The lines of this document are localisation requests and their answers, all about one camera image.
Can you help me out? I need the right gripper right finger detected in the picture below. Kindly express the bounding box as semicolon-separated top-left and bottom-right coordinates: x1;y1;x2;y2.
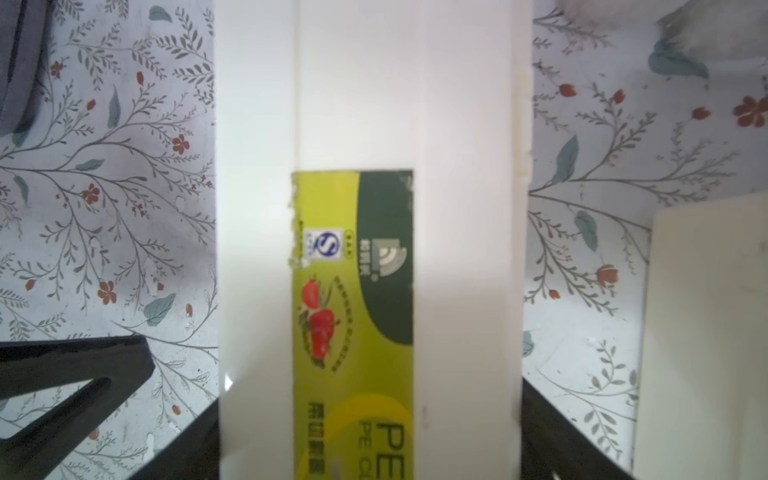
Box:
520;379;633;480

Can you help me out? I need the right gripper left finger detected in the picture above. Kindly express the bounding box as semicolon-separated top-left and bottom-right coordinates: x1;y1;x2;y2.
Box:
131;400;220;480

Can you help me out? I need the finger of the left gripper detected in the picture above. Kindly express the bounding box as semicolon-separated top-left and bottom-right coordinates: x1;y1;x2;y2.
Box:
0;334;156;480

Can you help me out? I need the cream wrap dispenser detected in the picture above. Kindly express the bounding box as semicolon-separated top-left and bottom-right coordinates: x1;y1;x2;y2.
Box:
215;1;533;479
633;193;767;479

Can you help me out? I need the floral table mat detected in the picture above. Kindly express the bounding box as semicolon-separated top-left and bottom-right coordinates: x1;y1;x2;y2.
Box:
1;1;767;479

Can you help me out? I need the grey husky plush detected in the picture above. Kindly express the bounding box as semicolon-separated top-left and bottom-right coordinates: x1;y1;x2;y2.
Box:
557;0;767;61

